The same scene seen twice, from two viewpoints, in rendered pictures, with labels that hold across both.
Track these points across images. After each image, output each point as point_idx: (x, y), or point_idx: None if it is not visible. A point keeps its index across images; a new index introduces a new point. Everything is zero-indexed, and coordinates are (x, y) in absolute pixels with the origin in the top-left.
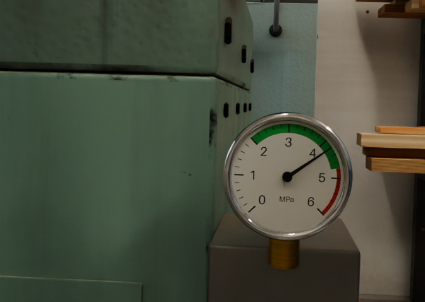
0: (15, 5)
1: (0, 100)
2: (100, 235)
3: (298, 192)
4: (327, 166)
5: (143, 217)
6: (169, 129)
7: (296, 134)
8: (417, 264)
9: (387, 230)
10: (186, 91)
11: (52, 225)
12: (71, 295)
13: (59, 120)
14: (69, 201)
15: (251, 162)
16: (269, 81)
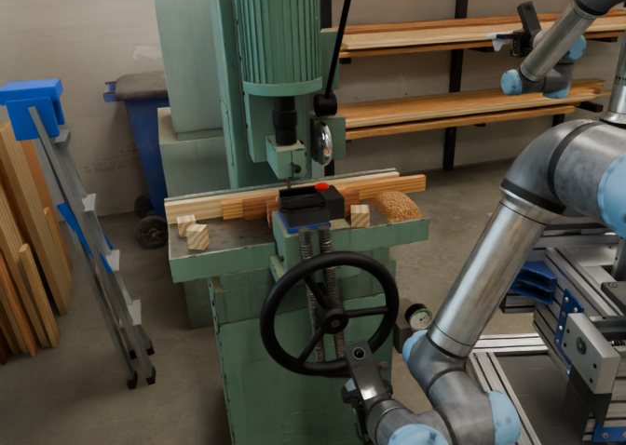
0: (350, 287)
1: (347, 306)
2: (370, 327)
3: (422, 321)
4: (428, 316)
5: (379, 321)
6: (385, 303)
7: (422, 312)
8: (328, 170)
9: None
10: None
11: (360, 328)
12: (364, 340)
13: (360, 307)
14: (363, 322)
15: (414, 318)
16: None
